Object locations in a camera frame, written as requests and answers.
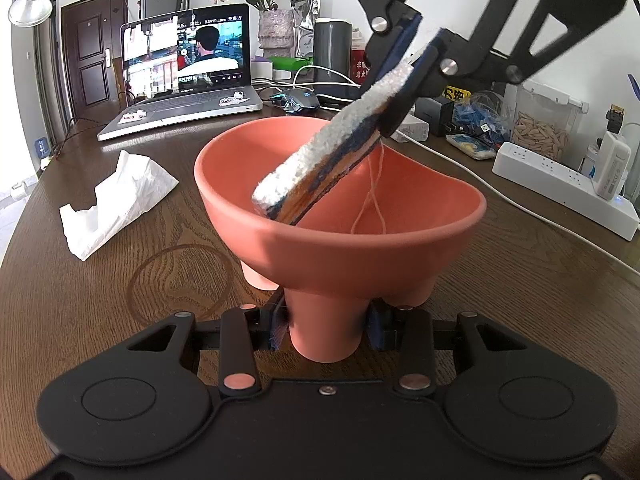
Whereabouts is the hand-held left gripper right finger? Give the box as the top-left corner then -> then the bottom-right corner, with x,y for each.
368,304 -> 527,400

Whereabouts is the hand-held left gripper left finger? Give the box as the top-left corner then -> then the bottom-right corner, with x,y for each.
127,295 -> 291,400

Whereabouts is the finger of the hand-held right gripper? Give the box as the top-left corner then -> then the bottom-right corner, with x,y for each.
342,0 -> 433,92
381,0 -> 606,133

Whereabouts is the pink bowl with legs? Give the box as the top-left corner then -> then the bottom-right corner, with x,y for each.
194,116 -> 487,363

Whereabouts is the white blue orange sponge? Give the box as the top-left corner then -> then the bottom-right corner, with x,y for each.
251,62 -> 416,224

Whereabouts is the white tissue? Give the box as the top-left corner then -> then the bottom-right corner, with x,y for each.
59,150 -> 180,261

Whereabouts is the black power adapter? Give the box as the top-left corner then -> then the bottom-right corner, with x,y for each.
414,96 -> 454,137

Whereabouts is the yellow black label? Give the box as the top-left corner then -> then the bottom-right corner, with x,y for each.
442,86 -> 472,107

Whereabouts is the red container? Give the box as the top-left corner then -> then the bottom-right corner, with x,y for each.
350,30 -> 372,84

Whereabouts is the white power adapter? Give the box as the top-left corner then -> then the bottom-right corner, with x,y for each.
390,112 -> 431,142

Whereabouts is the dark grey tumbler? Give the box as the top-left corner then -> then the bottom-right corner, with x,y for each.
313,18 -> 352,87

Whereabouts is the blue plastic bag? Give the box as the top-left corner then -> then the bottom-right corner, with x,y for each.
452,91 -> 512,139

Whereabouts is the yellow blue packet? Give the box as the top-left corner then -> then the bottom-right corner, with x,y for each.
445,133 -> 496,161

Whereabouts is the silver foil bag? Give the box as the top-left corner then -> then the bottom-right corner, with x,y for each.
291,0 -> 321,59

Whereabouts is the green box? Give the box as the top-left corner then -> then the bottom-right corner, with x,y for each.
270,57 -> 314,81

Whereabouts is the black computer mouse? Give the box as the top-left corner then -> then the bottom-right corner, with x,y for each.
269,87 -> 320,111

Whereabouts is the vase with pink flowers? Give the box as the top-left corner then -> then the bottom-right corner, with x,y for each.
207,0 -> 296,59

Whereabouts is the clear box of wooden pieces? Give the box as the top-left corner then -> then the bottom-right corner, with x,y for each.
510,82 -> 589,164

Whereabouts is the white power strip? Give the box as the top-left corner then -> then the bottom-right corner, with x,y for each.
492,141 -> 640,241

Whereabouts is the white plug-in charger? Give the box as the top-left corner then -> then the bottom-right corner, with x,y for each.
594,131 -> 632,201

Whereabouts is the silver laptop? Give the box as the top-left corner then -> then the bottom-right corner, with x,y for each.
97,3 -> 264,142

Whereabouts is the brown door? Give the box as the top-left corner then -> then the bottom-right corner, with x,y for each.
60,0 -> 124,122

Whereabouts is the long white cable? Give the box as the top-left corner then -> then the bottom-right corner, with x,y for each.
400,127 -> 640,276

